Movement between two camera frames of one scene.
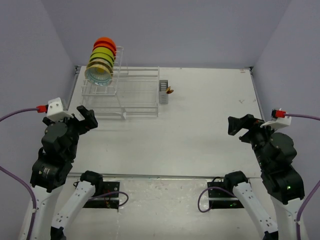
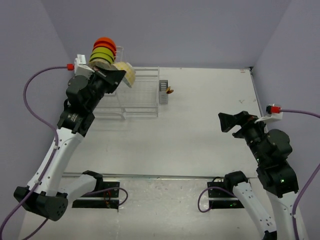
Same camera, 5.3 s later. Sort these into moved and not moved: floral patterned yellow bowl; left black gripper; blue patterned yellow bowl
Moved: left black gripper; blue patterned yellow bowl
Not moved: floral patterned yellow bowl
